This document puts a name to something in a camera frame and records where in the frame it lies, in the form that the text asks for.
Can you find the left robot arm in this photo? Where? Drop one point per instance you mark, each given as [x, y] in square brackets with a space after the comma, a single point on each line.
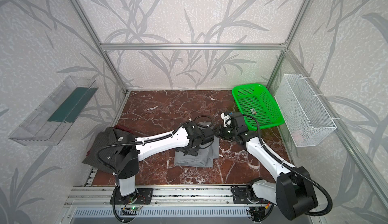
[127, 157]

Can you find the white wire mesh basket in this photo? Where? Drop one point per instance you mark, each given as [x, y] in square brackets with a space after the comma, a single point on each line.
[306, 118]

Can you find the green plastic basket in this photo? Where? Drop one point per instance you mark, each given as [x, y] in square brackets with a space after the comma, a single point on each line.
[258, 97]

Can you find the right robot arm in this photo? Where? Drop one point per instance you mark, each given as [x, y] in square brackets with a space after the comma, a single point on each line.
[292, 190]

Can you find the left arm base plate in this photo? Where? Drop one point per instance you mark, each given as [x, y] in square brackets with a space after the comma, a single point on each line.
[141, 196]

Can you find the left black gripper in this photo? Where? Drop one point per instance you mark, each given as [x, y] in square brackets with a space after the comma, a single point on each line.
[209, 134]

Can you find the grey long sleeve shirt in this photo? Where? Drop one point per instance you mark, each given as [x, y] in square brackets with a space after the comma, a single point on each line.
[200, 156]

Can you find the maroon folded shirt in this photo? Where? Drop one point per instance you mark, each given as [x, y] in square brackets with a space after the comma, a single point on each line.
[123, 128]

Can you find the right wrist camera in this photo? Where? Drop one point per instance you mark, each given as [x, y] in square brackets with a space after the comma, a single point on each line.
[226, 117]

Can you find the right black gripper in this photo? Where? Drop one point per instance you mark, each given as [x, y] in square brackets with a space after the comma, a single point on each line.
[226, 131]

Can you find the clear plastic wall tray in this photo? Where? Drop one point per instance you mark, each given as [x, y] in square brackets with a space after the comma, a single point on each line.
[50, 122]

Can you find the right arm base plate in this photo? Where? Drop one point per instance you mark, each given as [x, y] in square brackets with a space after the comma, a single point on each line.
[246, 195]

